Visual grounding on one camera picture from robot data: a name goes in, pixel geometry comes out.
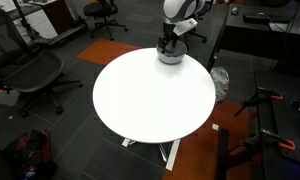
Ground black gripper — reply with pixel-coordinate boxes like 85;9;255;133
157;22;179;55

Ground round white table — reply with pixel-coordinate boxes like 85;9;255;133
92;48;216;170

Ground computer mouse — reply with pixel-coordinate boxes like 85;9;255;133
231;7;239;15

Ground orange handled clamp lower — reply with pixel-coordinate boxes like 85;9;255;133
240;128;296;151

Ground black mesh office chair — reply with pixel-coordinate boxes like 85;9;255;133
0;8;83;117

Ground black desk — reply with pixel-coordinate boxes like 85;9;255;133
206;3;300;77

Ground orange handled clamp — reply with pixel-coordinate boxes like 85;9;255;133
240;128;296;151
234;87;283;117

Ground white plastic bag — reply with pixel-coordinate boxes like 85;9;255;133
210;67;230;103

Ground black office chair far left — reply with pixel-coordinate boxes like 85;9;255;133
83;0;128;41

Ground black office chair far centre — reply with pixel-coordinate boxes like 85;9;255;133
184;0;215;44

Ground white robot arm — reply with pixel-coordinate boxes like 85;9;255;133
158;0;205;54

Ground black keyboard device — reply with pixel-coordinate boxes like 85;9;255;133
243;13;271;24

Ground orange handled clamp upper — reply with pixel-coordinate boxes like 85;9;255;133
234;87;283;117

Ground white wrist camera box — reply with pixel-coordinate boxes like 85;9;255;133
173;18;197;36

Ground white bowl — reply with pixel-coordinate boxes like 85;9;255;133
156;41;187;64

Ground red black backpack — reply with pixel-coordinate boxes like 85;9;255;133
3;130;57;180

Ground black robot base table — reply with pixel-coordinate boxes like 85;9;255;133
217;71;300;180

